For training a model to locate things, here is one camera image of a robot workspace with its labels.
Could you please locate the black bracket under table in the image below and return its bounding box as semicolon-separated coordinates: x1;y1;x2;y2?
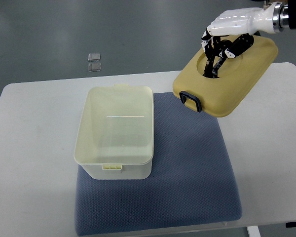
285;222;296;228

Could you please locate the blue grey cushion mat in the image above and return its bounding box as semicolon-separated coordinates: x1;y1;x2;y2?
74;92;242;236

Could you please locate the upper floor socket plate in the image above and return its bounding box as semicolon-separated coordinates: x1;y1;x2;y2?
88;52;101;62

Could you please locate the white table leg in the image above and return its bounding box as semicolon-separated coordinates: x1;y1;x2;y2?
246;226;261;237

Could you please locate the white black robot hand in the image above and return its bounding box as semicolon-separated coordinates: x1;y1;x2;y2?
201;7;280;78

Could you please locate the yellow box lid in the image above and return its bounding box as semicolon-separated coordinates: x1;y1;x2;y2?
173;36;278;118

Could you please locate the white storage box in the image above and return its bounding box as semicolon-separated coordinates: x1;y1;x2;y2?
74;84;154;180

